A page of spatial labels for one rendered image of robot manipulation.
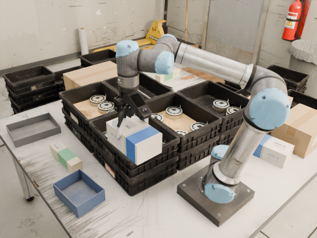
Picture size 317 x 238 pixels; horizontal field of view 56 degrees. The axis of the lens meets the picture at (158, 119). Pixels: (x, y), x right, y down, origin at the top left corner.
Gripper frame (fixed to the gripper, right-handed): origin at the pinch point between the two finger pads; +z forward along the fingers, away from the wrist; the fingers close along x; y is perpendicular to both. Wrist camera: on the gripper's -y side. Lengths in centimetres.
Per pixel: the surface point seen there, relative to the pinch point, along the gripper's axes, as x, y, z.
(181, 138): -31.0, 3.2, 18.3
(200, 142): -45, 3, 28
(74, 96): -15, 82, 22
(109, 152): -2.0, 23.2, 24.8
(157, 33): -285, 315, 83
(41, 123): 6, 93, 40
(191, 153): -38.4, 2.3, 30.9
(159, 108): -49, 40, 25
